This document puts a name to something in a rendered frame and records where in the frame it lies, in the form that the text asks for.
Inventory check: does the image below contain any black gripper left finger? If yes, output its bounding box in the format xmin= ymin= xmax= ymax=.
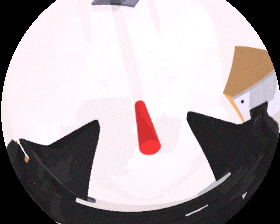
xmin=19 ymin=119 xmax=101 ymax=201

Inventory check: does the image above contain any red peg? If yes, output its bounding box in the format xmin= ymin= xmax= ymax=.
xmin=135 ymin=101 xmax=161 ymax=154

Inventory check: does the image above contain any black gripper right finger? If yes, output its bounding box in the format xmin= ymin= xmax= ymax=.
xmin=186 ymin=111 xmax=261 ymax=181

